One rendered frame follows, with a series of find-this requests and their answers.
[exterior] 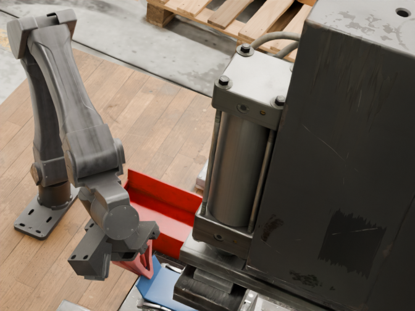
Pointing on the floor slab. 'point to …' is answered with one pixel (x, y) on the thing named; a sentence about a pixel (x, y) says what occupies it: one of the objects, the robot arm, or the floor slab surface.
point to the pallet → (296, 24)
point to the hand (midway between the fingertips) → (147, 273)
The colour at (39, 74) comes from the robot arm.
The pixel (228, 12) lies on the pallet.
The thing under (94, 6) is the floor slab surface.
